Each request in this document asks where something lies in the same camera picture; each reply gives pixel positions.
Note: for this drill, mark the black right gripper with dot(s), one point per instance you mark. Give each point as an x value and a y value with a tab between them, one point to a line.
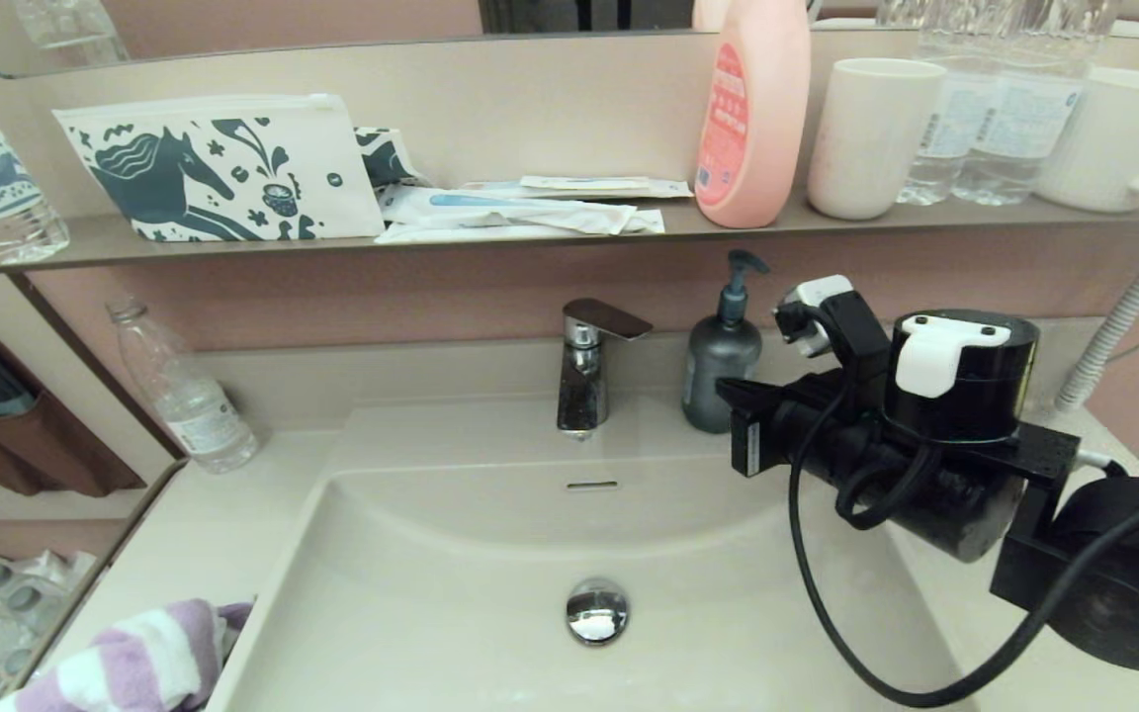
925	494

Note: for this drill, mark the chrome sink faucet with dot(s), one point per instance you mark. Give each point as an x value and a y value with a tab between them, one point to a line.
581	384

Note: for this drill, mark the purple white striped towel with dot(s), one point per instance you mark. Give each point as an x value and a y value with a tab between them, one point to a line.
130	663

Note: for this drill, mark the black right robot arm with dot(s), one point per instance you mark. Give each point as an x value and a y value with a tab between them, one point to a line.
1123	583

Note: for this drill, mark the beige wash basin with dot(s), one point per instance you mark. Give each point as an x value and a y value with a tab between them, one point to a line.
530	593

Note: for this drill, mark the dark grey pump soap bottle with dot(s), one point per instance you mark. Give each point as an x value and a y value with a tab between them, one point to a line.
713	361

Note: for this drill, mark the chrome drain stopper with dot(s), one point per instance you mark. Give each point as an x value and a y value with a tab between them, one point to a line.
596	611

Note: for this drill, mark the thin white blue sachet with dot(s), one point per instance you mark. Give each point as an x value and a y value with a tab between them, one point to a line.
579	183

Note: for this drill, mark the pink lotion bottle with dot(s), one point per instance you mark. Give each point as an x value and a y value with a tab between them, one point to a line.
765	119

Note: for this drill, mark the wrapped toiletry packets on shelf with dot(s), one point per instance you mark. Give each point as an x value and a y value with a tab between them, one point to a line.
530	211

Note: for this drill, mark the white ribbed tumbler cup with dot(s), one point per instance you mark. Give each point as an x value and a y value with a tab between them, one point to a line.
871	138

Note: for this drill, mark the clear ribbed water bottle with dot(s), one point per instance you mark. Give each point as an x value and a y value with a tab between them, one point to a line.
940	129
1029	129

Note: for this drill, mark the flat white packet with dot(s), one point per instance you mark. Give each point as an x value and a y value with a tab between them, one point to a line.
451	234

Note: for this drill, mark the slim clear plastic bottle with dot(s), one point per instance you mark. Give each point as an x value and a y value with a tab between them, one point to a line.
194	413

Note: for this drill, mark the white pouch blue horse print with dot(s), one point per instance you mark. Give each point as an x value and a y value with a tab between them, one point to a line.
159	176

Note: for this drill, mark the brown holder bag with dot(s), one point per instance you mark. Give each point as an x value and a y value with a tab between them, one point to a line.
55	455

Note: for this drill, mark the wall mirror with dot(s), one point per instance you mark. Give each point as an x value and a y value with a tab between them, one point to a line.
283	20

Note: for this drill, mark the grey brown wall shelf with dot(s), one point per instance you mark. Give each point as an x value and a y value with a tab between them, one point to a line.
85	245

